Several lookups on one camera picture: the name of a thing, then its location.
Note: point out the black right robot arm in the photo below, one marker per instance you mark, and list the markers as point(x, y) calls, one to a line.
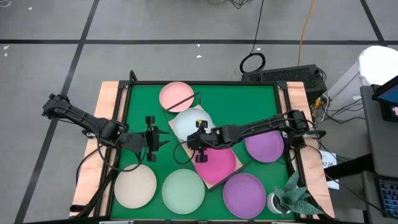
point(258, 126)

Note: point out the green leafy plant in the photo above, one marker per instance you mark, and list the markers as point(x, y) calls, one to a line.
point(293, 197)

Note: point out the black table frame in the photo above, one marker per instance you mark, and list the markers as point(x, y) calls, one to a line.
point(202, 83)

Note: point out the grey desk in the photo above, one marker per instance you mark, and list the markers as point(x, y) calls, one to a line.
point(381, 146)

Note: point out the magenta plate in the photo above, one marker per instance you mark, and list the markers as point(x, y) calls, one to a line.
point(217, 166)

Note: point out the black keyboard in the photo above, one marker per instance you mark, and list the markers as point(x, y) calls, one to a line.
point(388, 197)

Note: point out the purple plate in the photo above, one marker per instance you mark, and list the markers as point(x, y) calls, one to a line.
point(244, 196)
point(264, 147)

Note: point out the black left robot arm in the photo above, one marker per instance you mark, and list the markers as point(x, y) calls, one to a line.
point(77, 116)

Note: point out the black monitor screen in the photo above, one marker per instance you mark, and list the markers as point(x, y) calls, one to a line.
point(390, 96)

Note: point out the white plate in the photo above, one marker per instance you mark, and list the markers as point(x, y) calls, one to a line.
point(186, 124)

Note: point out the yellow tape tag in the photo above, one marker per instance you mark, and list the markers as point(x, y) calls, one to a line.
point(202, 122)

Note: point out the white plant pot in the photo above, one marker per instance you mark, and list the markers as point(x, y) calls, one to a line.
point(271, 203)

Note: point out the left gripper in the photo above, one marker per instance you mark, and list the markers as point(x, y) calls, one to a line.
point(151, 140)

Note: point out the white paper sheet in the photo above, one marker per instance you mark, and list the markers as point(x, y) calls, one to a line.
point(329, 158)

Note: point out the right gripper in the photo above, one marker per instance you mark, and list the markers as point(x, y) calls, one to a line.
point(206, 138)

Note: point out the light pink plate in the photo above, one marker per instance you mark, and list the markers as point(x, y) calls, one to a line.
point(174, 93)

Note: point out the white bin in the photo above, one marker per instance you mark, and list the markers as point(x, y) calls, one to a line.
point(376, 65)

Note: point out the green table mat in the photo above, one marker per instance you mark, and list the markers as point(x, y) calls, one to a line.
point(248, 105)

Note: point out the mint green plate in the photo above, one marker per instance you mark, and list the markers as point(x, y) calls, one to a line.
point(183, 191)

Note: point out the black computer case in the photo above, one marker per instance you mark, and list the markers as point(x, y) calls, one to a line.
point(286, 77)

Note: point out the beige plate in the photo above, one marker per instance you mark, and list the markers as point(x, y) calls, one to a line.
point(135, 186)

